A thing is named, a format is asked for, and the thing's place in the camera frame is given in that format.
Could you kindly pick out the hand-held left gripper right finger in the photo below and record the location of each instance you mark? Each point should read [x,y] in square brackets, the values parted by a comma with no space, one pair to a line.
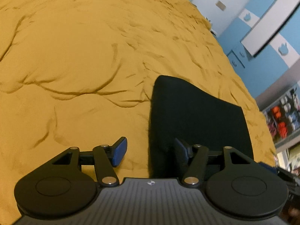
[182,150]

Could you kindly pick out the shelf with colourful toys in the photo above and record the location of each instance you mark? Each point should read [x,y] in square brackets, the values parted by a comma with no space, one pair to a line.
[284,119]

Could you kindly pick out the wall switch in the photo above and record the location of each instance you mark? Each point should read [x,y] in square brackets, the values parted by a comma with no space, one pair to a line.
[220,5]

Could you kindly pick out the black pants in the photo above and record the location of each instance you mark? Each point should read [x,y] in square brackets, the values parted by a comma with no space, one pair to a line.
[187,110]

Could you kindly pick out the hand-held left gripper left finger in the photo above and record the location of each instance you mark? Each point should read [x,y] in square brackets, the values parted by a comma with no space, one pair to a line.
[120,150]

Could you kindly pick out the yellow blanket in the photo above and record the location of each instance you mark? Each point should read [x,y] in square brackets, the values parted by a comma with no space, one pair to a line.
[70,51]

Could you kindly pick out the blue and white wardrobe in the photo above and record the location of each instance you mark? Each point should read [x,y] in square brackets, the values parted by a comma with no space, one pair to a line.
[264,23]

